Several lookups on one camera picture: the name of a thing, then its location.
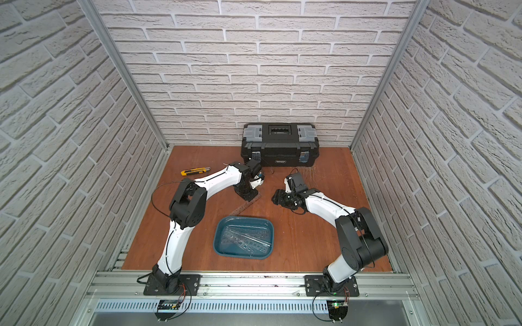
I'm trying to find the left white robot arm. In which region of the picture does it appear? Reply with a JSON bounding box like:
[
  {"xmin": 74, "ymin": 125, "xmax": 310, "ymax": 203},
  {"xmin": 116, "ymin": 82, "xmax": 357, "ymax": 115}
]
[{"xmin": 151, "ymin": 159, "xmax": 264, "ymax": 288}]

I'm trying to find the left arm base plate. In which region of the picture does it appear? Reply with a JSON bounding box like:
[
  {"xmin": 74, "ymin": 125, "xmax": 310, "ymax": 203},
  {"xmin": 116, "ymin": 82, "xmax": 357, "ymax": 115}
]
[{"xmin": 144, "ymin": 274, "xmax": 201, "ymax": 296}]

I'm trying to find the clear triangular scale ruler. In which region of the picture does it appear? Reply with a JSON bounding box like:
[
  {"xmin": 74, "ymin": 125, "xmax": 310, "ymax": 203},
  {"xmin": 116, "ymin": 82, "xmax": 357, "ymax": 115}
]
[{"xmin": 227, "ymin": 226, "xmax": 271, "ymax": 247}]

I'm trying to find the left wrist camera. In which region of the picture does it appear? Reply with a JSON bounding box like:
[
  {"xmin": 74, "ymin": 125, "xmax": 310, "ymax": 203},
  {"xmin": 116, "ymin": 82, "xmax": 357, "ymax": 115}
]
[{"xmin": 246, "ymin": 159, "xmax": 265, "ymax": 189}]

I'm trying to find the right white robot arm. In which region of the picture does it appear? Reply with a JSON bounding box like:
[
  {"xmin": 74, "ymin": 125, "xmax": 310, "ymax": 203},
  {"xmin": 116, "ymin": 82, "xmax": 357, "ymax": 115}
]
[{"xmin": 272, "ymin": 190, "xmax": 389, "ymax": 293}]

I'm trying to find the yellow utility knife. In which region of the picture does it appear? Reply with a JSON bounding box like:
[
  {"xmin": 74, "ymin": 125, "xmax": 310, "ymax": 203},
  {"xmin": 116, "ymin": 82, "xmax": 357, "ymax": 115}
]
[{"xmin": 180, "ymin": 167, "xmax": 211, "ymax": 177}]

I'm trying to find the clear stencil ruler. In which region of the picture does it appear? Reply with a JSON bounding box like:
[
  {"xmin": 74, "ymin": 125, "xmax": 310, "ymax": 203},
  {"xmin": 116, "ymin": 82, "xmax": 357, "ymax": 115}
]
[
  {"xmin": 229, "ymin": 194, "xmax": 262, "ymax": 216},
  {"xmin": 219, "ymin": 231, "xmax": 272, "ymax": 257},
  {"xmin": 220, "ymin": 231, "xmax": 255, "ymax": 252},
  {"xmin": 219, "ymin": 229, "xmax": 272, "ymax": 247}
]

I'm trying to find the controller board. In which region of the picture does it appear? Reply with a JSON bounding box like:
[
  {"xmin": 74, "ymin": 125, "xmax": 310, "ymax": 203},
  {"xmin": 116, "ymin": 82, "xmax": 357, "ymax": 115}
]
[
  {"xmin": 326, "ymin": 300, "xmax": 349, "ymax": 323},
  {"xmin": 155, "ymin": 300, "xmax": 184, "ymax": 321}
]

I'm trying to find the right controller board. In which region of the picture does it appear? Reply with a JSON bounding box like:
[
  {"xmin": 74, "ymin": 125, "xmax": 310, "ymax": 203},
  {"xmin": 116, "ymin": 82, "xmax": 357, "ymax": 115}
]
[{"xmin": 326, "ymin": 300, "xmax": 349, "ymax": 323}]

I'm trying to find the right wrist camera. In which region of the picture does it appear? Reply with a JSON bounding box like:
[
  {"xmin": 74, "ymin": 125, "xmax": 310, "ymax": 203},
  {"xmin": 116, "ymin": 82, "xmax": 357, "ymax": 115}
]
[{"xmin": 284, "ymin": 172, "xmax": 309, "ymax": 194}]

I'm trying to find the teal plastic tray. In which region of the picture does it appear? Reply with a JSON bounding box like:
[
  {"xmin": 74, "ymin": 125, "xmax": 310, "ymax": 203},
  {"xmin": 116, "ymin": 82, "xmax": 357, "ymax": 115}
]
[{"xmin": 213, "ymin": 216, "xmax": 275, "ymax": 260}]

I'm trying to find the left controller board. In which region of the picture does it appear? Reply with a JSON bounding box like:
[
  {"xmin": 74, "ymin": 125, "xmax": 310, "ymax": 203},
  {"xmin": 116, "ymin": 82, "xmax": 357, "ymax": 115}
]
[{"xmin": 155, "ymin": 300, "xmax": 184, "ymax": 321}]

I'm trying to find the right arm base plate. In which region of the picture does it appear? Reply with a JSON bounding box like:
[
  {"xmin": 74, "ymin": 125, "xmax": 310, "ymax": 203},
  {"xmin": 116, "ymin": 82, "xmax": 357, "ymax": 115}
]
[{"xmin": 304, "ymin": 274, "xmax": 360, "ymax": 297}]

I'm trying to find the aluminium front rail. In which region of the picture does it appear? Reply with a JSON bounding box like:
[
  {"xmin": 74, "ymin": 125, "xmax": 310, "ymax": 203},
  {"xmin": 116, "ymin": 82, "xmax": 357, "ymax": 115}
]
[{"xmin": 86, "ymin": 270, "xmax": 420, "ymax": 300}]

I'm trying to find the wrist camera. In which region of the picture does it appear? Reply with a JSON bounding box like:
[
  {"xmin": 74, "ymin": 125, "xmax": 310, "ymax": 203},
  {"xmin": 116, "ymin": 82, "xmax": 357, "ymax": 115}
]
[
  {"xmin": 284, "ymin": 172, "xmax": 309, "ymax": 194},
  {"xmin": 246, "ymin": 159, "xmax": 265, "ymax": 189}
]

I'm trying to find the black plastic toolbox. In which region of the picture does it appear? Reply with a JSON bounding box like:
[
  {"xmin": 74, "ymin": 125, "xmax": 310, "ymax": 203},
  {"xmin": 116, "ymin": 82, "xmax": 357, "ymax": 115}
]
[{"xmin": 241, "ymin": 123, "xmax": 319, "ymax": 167}]

